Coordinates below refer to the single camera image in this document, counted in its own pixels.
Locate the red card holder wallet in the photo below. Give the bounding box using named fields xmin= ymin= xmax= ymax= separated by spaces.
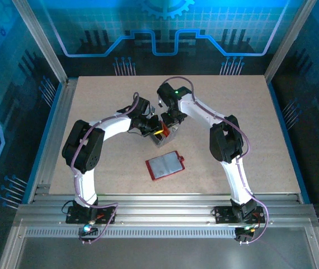
xmin=145 ymin=150 xmax=186 ymax=183

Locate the red credit card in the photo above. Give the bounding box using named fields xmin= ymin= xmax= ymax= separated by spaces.
xmin=159 ymin=120 xmax=172 ymax=135

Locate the aluminium table rail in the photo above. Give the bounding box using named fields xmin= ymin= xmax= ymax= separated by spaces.
xmin=13 ymin=192 xmax=318 ymax=228

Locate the aluminium side rail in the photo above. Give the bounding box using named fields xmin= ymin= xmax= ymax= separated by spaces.
xmin=27 ymin=78 xmax=78 ymax=204

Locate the slotted grey cable duct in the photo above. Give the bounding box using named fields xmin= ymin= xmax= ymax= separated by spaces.
xmin=24 ymin=227 xmax=238 ymax=239

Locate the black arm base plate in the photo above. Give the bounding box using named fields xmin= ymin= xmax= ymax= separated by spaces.
xmin=214 ymin=206 xmax=266 ymax=225
xmin=65 ymin=206 xmax=116 ymax=225

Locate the aluminium frame post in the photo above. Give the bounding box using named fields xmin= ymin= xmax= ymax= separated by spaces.
xmin=10 ymin=0 xmax=69 ymax=85
xmin=264 ymin=0 xmax=316 ymax=84

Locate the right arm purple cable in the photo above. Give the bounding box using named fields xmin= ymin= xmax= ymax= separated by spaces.
xmin=162 ymin=76 xmax=269 ymax=245

